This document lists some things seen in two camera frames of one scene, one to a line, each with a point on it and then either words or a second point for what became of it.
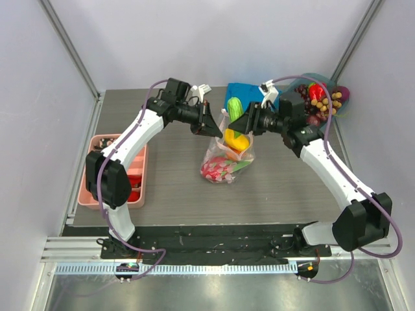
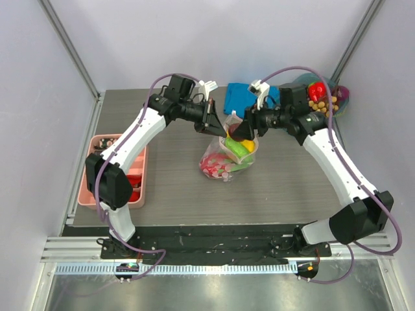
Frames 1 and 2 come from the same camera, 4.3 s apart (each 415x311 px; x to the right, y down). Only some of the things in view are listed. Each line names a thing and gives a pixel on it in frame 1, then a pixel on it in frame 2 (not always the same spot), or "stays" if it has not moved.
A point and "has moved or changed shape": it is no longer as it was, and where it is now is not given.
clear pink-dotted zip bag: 222,164 stays
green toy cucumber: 235,107 → 237,147
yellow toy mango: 240,142 → 249,145
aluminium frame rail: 89,249 stays
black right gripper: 251,117 stays
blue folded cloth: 247,92 stays
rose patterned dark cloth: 104,142 stays
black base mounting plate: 218,245 stays
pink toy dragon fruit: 220,169 has moved or changed shape
